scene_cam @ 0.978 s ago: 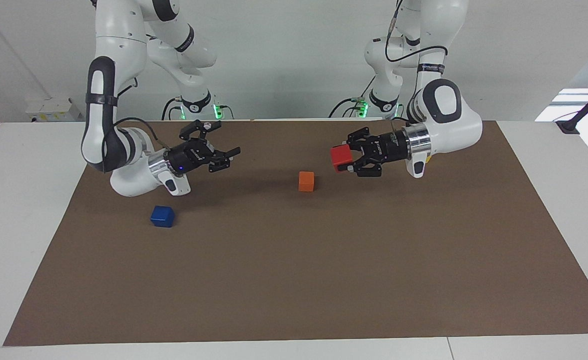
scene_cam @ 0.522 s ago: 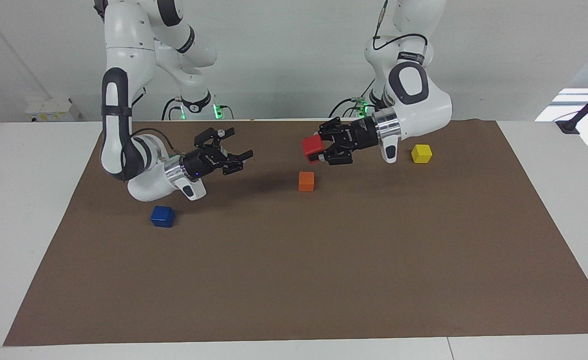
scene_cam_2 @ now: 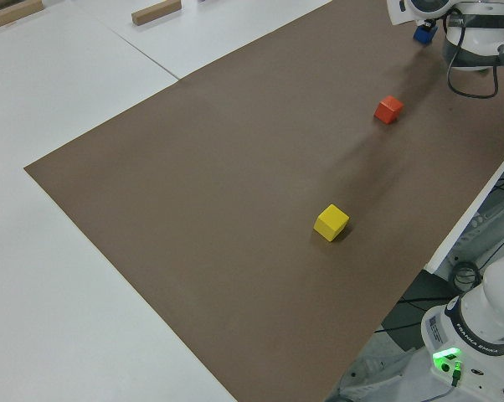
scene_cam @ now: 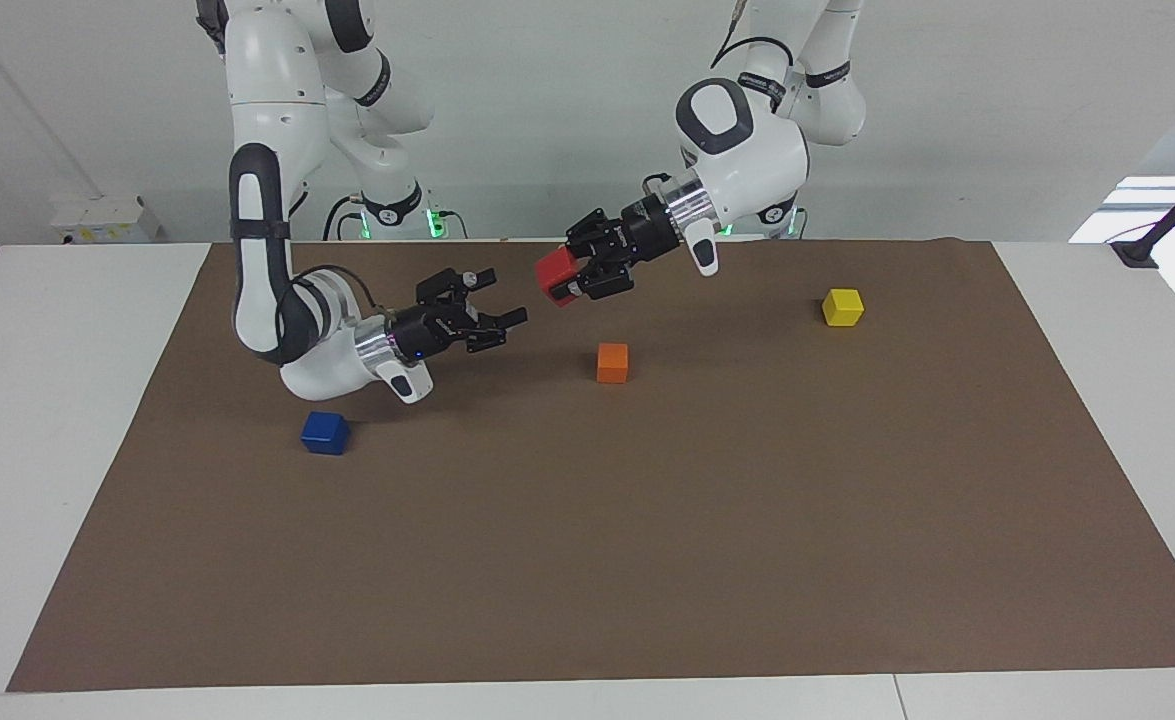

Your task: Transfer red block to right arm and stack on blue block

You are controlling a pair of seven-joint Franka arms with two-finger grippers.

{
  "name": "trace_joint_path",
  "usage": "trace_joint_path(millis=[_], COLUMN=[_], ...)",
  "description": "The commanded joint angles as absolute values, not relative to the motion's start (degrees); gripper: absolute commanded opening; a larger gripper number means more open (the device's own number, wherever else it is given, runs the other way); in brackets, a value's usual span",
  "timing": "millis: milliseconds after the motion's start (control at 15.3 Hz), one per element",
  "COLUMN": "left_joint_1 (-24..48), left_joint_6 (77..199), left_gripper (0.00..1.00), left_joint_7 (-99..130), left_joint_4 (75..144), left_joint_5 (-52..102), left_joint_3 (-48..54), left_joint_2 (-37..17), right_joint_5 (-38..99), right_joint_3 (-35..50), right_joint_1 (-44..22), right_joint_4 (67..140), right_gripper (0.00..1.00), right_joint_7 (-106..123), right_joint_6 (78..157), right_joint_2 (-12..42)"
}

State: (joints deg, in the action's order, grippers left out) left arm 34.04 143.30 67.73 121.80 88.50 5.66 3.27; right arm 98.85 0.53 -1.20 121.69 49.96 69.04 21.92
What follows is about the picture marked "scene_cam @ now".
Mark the yellow wooden block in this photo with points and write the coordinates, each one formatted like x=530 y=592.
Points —
x=842 y=307

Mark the black slanted stand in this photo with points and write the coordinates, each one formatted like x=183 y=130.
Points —
x=1172 y=215

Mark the white wall box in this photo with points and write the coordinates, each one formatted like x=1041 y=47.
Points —
x=107 y=218

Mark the brown paper mat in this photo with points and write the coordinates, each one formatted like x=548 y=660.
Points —
x=647 y=550

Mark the orange wooden block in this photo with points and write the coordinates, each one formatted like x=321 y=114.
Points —
x=612 y=363

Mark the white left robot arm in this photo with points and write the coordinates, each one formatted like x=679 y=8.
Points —
x=747 y=150

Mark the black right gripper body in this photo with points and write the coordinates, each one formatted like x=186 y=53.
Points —
x=432 y=330

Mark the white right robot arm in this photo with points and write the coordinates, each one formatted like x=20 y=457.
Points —
x=267 y=300

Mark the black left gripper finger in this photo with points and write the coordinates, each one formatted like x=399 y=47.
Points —
x=602 y=283
x=587 y=230

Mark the red wooden block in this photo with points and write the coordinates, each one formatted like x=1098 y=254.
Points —
x=550 y=272

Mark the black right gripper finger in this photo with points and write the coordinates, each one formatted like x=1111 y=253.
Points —
x=495 y=328
x=457 y=283

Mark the blue wooden block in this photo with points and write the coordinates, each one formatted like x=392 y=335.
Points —
x=324 y=432

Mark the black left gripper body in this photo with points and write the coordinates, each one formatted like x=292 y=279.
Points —
x=632 y=235

